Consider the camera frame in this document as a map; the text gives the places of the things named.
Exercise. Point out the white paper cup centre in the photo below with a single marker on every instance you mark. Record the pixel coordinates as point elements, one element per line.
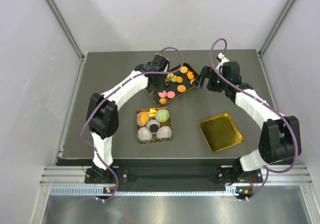
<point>153,121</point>

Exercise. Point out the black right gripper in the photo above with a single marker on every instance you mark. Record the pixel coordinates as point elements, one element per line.
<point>208,72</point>

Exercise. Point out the orange round cookie top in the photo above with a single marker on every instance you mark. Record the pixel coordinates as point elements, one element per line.
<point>183,70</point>

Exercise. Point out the white paper cup bottom-right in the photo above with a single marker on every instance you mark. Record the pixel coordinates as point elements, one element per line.
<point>164,132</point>

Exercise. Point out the pink sandwich cookie right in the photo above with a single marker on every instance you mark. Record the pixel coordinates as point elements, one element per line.
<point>171,94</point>

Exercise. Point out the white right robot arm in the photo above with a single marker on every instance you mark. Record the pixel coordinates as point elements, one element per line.
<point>280,135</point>

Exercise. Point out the orange bear cookie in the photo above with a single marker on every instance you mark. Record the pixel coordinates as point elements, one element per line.
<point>190,75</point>

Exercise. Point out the white paper cup top-right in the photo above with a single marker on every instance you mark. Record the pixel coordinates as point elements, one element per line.
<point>161,111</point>

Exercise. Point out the black gold-rimmed cookie tray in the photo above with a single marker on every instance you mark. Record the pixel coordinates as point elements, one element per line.
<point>176,84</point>

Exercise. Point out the orange round cookie centre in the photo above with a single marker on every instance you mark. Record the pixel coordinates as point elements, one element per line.
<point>181,88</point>

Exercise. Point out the aluminium slotted cable rail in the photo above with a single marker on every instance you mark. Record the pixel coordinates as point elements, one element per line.
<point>101,191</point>

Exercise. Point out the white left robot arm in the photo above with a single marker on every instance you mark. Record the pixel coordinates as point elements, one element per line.
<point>102,115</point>

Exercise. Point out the orange star meringue cookie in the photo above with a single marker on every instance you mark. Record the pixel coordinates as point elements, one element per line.
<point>163,100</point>

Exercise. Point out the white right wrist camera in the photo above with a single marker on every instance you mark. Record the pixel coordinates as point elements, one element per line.
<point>221,59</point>

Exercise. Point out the pink sandwich cookie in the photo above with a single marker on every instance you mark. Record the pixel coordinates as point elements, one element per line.
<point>162,94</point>
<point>171,94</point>

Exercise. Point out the green round cookie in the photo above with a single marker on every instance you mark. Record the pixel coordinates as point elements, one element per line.
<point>163,117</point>

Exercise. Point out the black sandwich cookie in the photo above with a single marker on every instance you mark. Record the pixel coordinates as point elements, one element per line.
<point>153,128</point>

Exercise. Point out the square green cookie tin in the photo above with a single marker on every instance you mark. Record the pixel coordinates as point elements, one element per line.
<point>152,112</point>

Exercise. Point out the green and orange cookie pair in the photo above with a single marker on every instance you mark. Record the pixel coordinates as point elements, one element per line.
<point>176,79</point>

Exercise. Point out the white paper cup bottom-left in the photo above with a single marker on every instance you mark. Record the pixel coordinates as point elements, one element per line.
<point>144,134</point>

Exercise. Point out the pink sandwich cookie left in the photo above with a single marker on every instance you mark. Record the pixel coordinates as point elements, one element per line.
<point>162,94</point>

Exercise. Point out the orange fish-shaped cookie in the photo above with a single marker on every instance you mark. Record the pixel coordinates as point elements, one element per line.
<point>144,118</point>

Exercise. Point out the white paper cup top-left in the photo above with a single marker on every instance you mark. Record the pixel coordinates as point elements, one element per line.
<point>138,118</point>

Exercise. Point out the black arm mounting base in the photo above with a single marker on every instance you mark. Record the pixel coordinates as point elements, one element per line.
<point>172,175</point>

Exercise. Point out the gold tin lid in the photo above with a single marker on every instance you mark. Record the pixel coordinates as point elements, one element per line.
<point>220,132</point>

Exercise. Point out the orange round cookie upper-left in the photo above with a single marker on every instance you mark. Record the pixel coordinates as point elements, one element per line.
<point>170,76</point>

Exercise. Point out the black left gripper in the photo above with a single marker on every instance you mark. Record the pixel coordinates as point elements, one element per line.
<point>160,86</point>

